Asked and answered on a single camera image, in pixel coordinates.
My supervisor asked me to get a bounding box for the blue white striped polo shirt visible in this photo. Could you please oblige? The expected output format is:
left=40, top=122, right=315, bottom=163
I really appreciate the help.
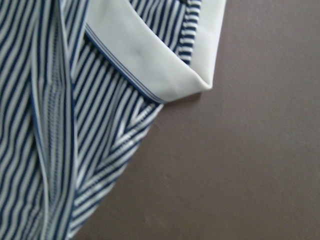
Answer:
left=0, top=0, right=226, bottom=240

